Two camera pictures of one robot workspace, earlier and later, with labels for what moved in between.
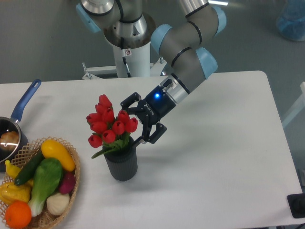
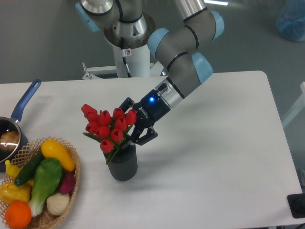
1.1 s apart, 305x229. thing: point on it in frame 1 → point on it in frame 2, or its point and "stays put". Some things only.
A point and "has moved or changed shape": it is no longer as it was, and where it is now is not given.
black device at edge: x=296 y=202 stays put
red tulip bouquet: x=109 y=128 has moved or changed shape
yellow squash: x=52 y=149 stays put
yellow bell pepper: x=10 y=192 stays put
